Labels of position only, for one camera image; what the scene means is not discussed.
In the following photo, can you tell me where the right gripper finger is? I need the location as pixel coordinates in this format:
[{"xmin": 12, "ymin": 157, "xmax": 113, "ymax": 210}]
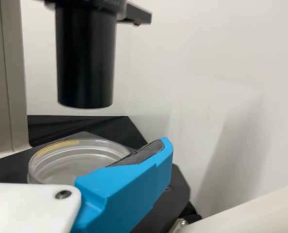
[{"xmin": 72, "ymin": 136, "xmax": 174, "ymax": 233}]

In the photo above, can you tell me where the petri dish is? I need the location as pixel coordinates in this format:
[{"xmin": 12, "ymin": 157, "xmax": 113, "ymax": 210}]
[{"xmin": 27, "ymin": 136, "xmax": 132, "ymax": 185}]

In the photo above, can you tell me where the cream microscope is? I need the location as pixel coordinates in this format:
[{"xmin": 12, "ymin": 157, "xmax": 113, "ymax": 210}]
[{"xmin": 0, "ymin": 0, "xmax": 288, "ymax": 233}]

